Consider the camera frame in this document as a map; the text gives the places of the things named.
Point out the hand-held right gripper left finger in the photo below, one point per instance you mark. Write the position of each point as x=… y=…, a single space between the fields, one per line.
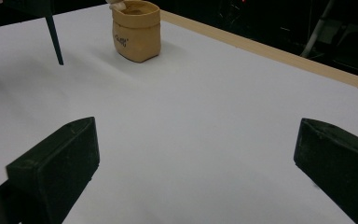
x=59 y=161

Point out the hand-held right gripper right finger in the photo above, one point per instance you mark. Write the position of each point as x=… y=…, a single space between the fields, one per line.
x=341 y=161

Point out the black pencil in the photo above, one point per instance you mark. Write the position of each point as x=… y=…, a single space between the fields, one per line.
x=55 y=40

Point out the tan pen holder pot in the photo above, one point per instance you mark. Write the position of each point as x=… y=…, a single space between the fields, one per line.
x=136 y=34

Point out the light wooden table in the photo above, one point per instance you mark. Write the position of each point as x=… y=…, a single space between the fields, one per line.
x=276 y=54

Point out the white table sheet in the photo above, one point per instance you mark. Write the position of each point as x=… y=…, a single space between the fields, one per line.
x=180 y=109

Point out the white desk leg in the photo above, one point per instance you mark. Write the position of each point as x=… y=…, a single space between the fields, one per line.
x=317 y=29

